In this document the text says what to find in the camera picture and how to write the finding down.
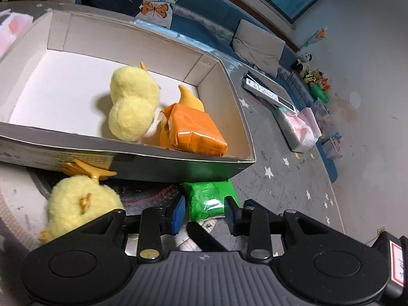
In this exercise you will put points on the cardboard box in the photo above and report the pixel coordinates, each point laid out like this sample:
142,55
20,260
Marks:
63,86

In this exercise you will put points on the yellow plush duck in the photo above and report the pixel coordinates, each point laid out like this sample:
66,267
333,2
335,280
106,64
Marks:
134,102
76,197

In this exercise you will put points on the orange packet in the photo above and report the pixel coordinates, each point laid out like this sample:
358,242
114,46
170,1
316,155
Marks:
194,130

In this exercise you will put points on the grey star print tablecloth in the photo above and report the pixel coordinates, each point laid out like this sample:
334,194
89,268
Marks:
287,181

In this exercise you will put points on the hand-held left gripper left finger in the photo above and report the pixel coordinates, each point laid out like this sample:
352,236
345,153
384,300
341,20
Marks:
177,213

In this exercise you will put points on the butterfly print pillow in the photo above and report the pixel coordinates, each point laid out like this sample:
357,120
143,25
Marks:
156,3

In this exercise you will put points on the orange green paper toy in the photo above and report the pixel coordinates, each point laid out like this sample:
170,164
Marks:
318,35

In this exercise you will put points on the grey cushion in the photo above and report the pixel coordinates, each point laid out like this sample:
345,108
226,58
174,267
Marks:
258,44

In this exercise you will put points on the green packet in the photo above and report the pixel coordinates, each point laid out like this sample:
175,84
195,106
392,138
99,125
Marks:
207,197

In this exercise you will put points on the blue sofa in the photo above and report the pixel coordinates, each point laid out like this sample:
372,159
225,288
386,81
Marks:
207,12

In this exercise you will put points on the green bottle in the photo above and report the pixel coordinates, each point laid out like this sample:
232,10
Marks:
320,93

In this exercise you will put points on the clear plastic storage box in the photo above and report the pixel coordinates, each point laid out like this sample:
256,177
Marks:
320,110
333,145

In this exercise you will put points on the white remote control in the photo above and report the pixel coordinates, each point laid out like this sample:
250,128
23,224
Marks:
264,93

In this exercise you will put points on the pink white tissue packet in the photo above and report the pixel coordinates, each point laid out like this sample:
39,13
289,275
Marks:
299,130

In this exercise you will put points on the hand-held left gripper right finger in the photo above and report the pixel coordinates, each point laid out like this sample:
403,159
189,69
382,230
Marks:
230,216

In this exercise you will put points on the panda plush toy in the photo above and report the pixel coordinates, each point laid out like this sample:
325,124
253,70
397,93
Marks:
302,60

